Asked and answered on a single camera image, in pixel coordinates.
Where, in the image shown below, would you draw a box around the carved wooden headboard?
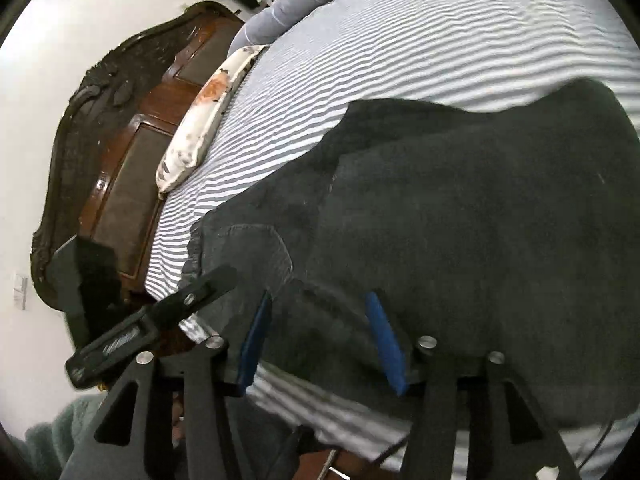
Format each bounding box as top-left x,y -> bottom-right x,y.
31,1 -> 246,311

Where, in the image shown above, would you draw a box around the floral pillow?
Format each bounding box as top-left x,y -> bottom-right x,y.
156,45 -> 271,198

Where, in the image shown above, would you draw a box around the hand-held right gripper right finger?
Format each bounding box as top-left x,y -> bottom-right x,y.
364,291 -> 581,480

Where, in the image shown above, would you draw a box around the bed with striped sheet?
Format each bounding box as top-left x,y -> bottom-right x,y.
145,0 -> 640,480

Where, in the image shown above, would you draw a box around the dark grey denim pants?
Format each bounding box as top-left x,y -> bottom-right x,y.
182,77 -> 640,428

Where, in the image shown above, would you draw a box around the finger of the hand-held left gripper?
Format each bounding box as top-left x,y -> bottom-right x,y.
145,266 -> 238,331

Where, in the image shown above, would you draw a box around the person's left forearm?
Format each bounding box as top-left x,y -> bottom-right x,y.
20,395 -> 106,480

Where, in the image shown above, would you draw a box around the rolled grey-blue checked duvet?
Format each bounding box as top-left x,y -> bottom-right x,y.
227,0 -> 416,58

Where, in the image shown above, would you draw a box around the black cable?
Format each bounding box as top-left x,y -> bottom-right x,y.
575,417 -> 618,480

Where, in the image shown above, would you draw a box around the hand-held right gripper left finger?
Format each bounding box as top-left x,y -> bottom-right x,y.
62,290 -> 273,480

